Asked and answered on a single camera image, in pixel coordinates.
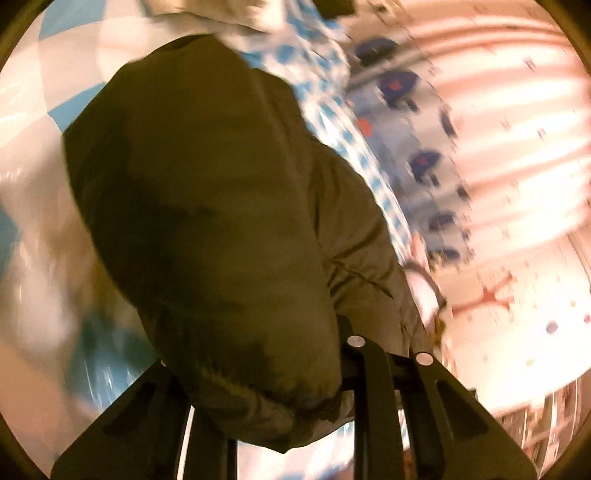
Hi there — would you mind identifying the white puffy quilt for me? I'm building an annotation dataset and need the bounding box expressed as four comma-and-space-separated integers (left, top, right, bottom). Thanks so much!
143, 0, 278, 35

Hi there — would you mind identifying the blue white checkered bed sheet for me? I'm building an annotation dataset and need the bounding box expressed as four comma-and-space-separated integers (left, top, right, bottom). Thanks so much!
0, 0, 414, 480

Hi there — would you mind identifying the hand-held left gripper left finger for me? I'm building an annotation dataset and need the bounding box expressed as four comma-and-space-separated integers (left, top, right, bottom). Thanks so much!
50, 360, 238, 480

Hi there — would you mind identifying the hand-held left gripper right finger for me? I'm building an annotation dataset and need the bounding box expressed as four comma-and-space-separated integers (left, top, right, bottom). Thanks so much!
337, 316, 539, 480

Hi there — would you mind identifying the black puffer jacket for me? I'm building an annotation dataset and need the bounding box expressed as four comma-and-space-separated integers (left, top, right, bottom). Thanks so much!
62, 34, 432, 455

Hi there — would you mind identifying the whale print curtain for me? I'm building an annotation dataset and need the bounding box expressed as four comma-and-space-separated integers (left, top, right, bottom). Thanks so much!
344, 0, 591, 268

